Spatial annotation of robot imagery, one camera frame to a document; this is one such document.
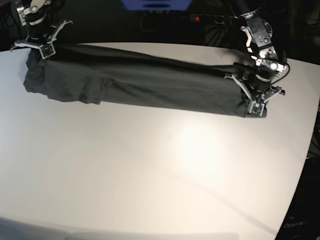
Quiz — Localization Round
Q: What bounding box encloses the dark grey T-shirt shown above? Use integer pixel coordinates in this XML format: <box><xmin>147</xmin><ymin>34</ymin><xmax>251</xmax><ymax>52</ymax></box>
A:
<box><xmin>23</xmin><ymin>44</ymin><xmax>255</xmax><ymax>118</ymax></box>

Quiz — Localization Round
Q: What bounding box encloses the blue plastic box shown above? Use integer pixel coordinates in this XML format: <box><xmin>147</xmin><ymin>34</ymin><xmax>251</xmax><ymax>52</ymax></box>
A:
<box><xmin>121</xmin><ymin>0</ymin><xmax>192</xmax><ymax>11</ymax></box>

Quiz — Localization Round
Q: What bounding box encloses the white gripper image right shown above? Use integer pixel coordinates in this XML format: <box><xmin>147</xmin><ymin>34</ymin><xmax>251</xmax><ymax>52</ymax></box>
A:
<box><xmin>224</xmin><ymin>73</ymin><xmax>286</xmax><ymax>117</ymax></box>

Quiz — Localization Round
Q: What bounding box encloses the black power strip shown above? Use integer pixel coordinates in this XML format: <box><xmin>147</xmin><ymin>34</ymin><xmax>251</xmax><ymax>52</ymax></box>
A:
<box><xmin>189</xmin><ymin>14</ymin><xmax>234</xmax><ymax>25</ymax></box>

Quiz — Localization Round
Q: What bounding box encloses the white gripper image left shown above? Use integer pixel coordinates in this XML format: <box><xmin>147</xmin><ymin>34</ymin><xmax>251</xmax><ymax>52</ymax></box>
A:
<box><xmin>10</xmin><ymin>20</ymin><xmax>73</xmax><ymax>60</ymax></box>

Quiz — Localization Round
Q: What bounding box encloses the black OpenArm case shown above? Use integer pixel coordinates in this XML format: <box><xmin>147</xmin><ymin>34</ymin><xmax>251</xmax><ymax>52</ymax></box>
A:
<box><xmin>275</xmin><ymin>157</ymin><xmax>320</xmax><ymax>240</ymax></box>

